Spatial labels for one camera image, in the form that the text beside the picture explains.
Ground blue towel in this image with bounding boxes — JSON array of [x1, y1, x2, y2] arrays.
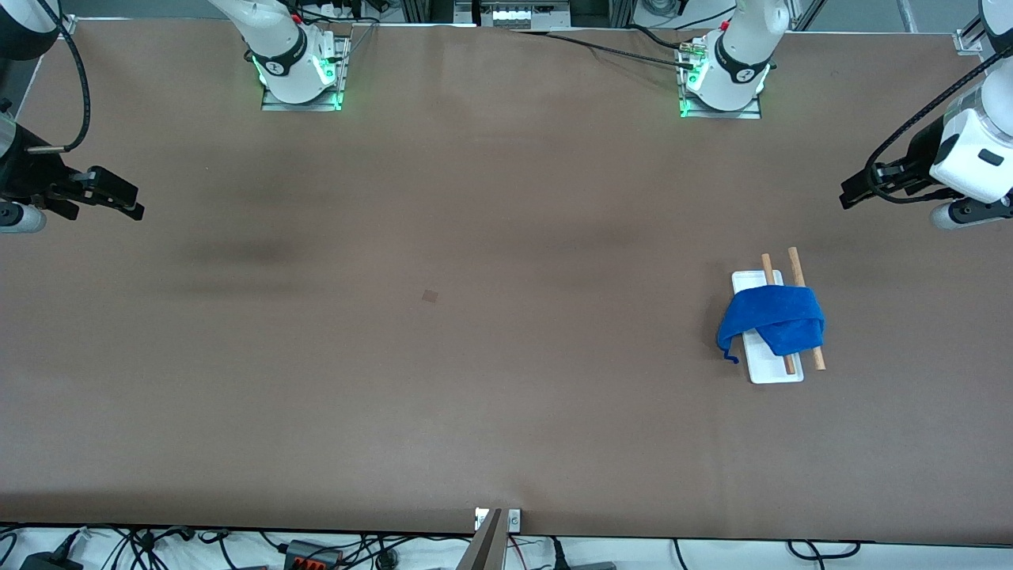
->
[[716, 287, 826, 365]]

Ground white rack with wooden rods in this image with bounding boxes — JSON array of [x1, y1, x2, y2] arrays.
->
[[731, 247, 826, 385]]

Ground white power strip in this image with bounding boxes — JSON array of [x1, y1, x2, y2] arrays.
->
[[479, 0, 572, 29]]

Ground black box with orange connectors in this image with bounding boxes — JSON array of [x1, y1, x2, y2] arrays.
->
[[283, 540, 345, 570]]

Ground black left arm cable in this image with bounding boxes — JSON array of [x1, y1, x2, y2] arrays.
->
[[864, 44, 1013, 205]]

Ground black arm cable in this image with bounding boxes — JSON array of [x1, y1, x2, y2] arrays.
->
[[864, 44, 1013, 205], [24, 0, 92, 153]]

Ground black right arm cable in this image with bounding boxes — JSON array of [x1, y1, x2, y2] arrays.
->
[[24, 0, 92, 153]]

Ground long black table cable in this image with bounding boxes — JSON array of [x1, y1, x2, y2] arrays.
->
[[510, 28, 697, 70]]

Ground small metal clamp bracket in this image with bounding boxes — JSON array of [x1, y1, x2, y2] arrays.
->
[[475, 508, 522, 533]]

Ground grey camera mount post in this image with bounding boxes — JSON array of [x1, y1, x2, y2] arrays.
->
[[457, 509, 507, 570]]

